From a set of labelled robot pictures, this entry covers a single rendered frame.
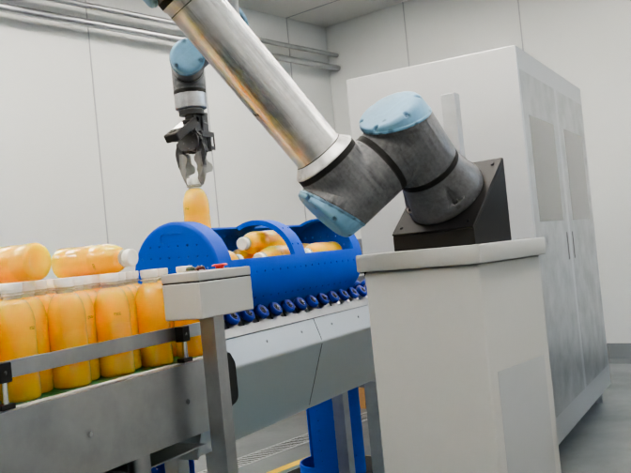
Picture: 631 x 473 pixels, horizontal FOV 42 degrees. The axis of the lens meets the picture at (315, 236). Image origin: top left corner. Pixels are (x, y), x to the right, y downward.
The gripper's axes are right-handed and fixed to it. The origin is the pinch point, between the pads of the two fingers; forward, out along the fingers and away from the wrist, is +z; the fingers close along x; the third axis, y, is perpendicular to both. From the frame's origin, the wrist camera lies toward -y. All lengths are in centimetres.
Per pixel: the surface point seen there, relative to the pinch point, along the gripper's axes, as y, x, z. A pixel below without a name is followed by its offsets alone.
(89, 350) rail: -66, -20, 38
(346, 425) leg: 87, 5, 88
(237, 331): -1.9, -11.1, 42.5
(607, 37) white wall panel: 506, -47, -128
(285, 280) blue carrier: 23.1, -13.1, 30.4
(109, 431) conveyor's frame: -65, -22, 54
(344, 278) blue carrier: 64, -12, 33
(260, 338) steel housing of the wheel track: 8.1, -12.0, 45.6
